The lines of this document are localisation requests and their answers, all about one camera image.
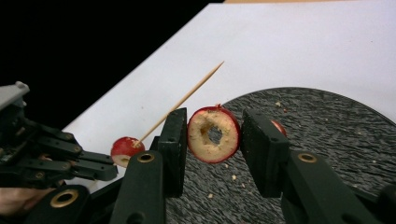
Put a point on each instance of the round black textured plate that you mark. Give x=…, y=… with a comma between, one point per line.
x=327, y=124

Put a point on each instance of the thin bamboo skewer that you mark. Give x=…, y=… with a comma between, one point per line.
x=186, y=95

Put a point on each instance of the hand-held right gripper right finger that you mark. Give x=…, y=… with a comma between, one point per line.
x=305, y=193

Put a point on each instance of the cored red hawthorn fruit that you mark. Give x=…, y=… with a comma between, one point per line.
x=123, y=147
x=199, y=143
x=279, y=127

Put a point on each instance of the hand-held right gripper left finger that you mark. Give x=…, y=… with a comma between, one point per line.
x=140, y=193

